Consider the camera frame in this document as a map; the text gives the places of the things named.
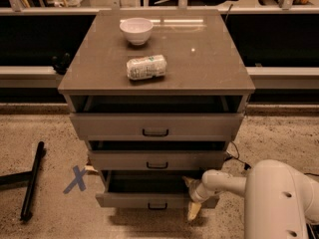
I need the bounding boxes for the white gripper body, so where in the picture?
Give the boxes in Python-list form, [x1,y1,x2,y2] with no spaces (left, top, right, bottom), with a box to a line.
[188,180,219,203]

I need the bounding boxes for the white bowl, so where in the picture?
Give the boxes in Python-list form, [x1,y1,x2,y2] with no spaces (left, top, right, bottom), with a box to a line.
[120,18,154,45]

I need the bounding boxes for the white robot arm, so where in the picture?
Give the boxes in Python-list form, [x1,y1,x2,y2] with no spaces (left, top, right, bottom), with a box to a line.
[183,159,319,239]

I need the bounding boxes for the black stand leg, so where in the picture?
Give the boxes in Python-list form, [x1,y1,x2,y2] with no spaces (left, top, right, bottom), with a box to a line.
[307,224,319,239]
[0,141,46,222]

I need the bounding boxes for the black floor cable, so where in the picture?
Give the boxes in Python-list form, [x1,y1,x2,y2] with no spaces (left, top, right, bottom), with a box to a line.
[224,140,319,177]

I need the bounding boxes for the black stand leg right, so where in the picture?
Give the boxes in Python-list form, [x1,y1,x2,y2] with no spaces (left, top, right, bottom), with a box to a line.
[307,224,319,239]

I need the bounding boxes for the grey drawer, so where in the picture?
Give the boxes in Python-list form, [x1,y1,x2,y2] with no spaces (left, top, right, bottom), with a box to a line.
[70,114,243,141]
[95,170,220,211]
[88,150,226,170]

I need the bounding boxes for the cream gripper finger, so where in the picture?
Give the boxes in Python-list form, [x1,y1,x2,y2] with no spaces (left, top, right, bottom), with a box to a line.
[187,201,201,221]
[182,176,200,188]

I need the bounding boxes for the black clamp on rail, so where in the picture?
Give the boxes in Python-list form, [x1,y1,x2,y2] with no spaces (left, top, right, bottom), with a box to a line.
[52,53,71,75]

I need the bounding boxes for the grey drawer cabinet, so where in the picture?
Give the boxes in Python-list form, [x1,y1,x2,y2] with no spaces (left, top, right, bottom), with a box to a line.
[57,9,256,198]

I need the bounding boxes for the crushed white can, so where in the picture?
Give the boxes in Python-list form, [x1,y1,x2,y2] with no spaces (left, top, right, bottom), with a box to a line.
[127,55,167,81]

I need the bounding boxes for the black stand leg left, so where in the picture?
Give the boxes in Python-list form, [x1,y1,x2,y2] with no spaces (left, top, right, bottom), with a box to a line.
[0,141,46,222]

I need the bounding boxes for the blue tape cross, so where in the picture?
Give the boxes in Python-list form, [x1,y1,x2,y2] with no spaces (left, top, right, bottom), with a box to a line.
[63,165,86,194]

